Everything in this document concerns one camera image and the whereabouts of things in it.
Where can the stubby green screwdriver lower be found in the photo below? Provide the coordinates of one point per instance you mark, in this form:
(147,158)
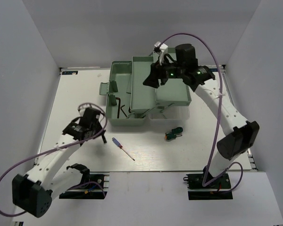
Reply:
(171,136)

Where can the small green black screwdriver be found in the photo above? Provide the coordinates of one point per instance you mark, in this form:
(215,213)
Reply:
(104,139)

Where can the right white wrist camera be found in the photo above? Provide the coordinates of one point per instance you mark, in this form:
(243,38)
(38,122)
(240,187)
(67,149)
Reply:
(161,49)

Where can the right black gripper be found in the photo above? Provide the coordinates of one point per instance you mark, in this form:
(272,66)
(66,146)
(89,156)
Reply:
(156,73)

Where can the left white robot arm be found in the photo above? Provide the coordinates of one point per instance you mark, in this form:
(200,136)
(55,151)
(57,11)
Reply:
(52,176)

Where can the large brown hex key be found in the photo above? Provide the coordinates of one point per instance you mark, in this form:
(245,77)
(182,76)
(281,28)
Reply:
(119,107)

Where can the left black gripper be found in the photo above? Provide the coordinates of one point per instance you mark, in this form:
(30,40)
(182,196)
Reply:
(100,127)

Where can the blue handled screwdriver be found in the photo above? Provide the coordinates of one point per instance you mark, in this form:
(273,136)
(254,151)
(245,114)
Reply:
(118,144)

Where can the green toolbox with clear lid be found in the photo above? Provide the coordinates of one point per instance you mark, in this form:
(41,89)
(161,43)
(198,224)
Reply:
(167,103)

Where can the stubby green screwdriver upper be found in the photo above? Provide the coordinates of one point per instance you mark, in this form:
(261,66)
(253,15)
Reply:
(177,131)

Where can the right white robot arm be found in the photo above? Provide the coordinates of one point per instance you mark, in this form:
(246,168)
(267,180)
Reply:
(240,133)

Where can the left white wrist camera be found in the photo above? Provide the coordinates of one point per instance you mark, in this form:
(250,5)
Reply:
(81,108)

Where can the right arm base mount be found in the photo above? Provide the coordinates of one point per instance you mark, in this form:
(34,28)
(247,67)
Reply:
(217,190)

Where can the stubby green screwdriver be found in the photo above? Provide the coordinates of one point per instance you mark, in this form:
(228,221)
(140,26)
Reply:
(177,131)
(171,136)

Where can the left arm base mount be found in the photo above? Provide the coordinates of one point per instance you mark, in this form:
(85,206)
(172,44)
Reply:
(92,187)

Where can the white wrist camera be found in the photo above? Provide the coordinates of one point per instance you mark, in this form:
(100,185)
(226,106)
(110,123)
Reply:
(161,49)
(81,108)

